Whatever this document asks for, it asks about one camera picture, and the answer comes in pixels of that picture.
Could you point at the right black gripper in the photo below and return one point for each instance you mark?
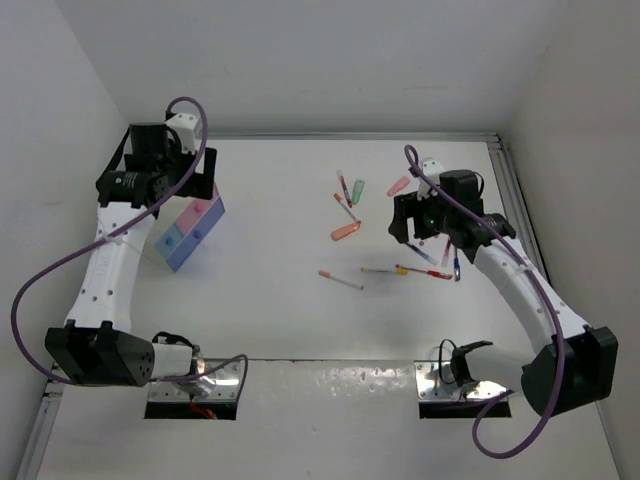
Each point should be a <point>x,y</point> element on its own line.
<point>404,206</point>

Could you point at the purple-blue drawer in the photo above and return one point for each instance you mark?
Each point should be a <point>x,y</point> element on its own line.
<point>195,237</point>

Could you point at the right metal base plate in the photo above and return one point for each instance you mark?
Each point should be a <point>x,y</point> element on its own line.
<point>435,384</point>

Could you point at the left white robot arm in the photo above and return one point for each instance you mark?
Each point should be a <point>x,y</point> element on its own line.
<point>95,346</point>

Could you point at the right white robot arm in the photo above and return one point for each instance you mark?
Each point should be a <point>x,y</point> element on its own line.
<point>569,357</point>

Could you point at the white pen orange cap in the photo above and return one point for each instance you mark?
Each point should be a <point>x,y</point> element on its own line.
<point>351,284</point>

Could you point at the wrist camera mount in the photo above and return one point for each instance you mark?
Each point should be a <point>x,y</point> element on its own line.
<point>189,130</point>
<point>432,169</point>

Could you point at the pink drawer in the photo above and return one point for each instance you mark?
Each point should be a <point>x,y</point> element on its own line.
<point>193,213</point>

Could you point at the yellow capped pen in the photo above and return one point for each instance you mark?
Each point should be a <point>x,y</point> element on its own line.
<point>385,271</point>

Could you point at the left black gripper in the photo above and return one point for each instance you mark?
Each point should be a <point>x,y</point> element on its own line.
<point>198,184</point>

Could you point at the light blue small drawer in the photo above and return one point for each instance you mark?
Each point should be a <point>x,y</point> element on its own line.
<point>168,241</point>

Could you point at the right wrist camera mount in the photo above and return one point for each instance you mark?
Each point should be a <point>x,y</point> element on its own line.
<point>432,169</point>

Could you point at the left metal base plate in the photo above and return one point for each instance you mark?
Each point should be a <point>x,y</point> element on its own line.
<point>222,383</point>

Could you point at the dark blue pen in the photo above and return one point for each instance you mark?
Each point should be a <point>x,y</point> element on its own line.
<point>457,270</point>

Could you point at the blue striped pen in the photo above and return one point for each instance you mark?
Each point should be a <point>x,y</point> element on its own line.
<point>430,259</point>

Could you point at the orange capped marker pen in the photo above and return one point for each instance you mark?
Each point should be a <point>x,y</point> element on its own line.
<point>343,205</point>

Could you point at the red gel pen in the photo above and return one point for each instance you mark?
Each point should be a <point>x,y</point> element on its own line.
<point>428,272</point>

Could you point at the dark red pen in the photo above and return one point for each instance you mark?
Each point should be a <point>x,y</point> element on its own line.
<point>446,254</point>

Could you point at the metal base plate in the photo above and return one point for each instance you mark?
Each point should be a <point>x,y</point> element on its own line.
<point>435,384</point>
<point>222,383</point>

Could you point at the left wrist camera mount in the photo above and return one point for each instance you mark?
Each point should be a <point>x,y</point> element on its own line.
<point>189,130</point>

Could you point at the green correction tape case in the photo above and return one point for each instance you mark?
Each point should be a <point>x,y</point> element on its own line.
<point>357,191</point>

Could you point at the pink correction tape case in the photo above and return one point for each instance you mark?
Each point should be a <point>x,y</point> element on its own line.
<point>398,186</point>

